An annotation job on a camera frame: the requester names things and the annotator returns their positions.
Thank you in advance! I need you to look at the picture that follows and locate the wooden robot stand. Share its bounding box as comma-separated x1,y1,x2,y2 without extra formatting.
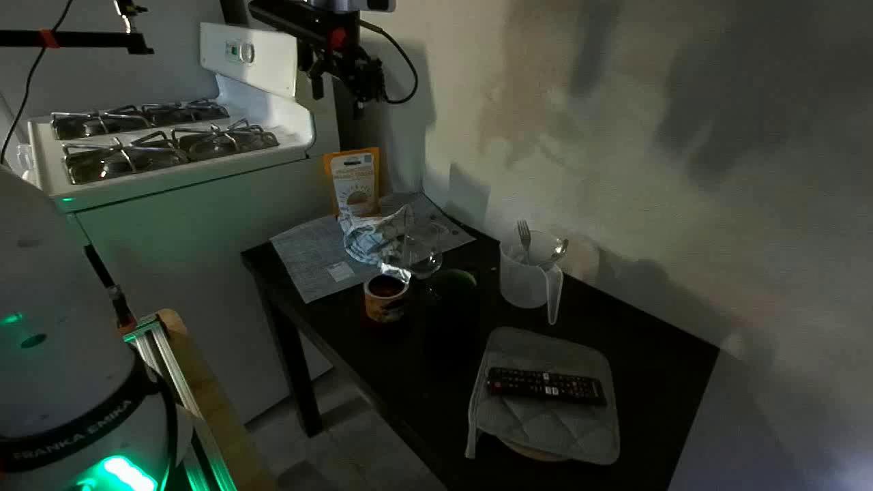
152,305,280,491

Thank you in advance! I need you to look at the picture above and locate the clear plastic measuring jug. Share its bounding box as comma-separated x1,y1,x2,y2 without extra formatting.
497,220,572,328

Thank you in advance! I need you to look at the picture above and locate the clear drinking glass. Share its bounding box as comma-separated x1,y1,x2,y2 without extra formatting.
398,231,445,282

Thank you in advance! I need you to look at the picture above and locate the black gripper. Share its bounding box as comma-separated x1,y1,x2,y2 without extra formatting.
302,25,391,103

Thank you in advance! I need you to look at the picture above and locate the gray quilted pot holder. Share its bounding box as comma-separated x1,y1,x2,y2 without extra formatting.
462,324,626,470

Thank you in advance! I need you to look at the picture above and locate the aluminium base frame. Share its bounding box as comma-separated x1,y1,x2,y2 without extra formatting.
119,312,241,491

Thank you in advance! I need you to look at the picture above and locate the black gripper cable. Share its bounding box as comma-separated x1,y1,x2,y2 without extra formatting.
358,17,424,106

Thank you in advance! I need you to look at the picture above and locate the black side table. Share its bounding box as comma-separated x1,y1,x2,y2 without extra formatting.
237,213,724,491

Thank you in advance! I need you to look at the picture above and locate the black remote control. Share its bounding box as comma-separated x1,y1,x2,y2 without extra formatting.
484,362,609,410

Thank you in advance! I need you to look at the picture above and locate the dark green mug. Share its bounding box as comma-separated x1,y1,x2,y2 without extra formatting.
420,267,484,362

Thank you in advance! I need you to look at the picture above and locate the yellow open can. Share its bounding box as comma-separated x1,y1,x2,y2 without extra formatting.
361,272,413,328

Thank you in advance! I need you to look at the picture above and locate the gray woven placemat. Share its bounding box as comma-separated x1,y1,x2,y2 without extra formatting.
267,192,477,305

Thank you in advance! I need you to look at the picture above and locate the white gas stove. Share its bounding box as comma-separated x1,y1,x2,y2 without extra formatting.
24,18,343,425

